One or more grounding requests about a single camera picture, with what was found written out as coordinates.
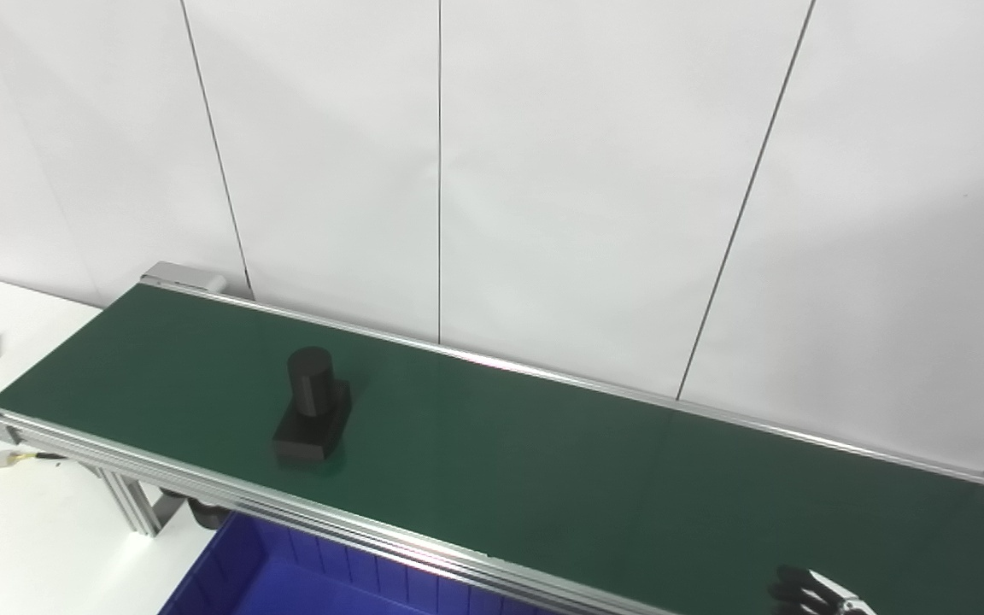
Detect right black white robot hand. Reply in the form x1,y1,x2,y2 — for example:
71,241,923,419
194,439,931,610
768,565,879,615

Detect yellow black cable with connector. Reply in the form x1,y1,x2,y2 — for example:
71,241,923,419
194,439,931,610
0,450,67,482

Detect aluminium conveyor leg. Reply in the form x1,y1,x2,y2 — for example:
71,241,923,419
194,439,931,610
92,466,187,539

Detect green conveyor belt aluminium frame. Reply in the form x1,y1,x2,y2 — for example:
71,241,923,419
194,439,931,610
0,261,984,615

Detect blue plastic bin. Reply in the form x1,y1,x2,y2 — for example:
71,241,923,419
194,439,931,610
159,511,548,615

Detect black cylinder block part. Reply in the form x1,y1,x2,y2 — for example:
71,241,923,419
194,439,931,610
272,346,354,467

